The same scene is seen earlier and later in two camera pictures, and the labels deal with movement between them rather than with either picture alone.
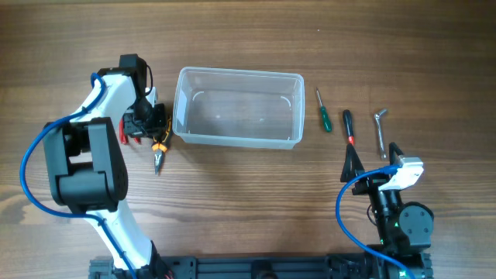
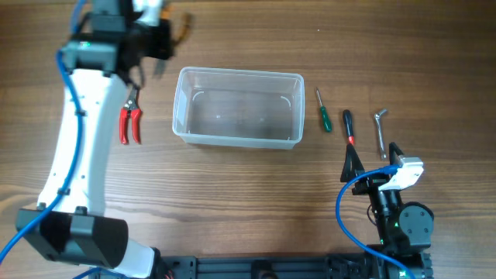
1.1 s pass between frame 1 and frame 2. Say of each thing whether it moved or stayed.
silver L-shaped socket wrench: stayed
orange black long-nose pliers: moved
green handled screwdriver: stayed
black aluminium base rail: stayed
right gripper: stayed
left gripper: moved
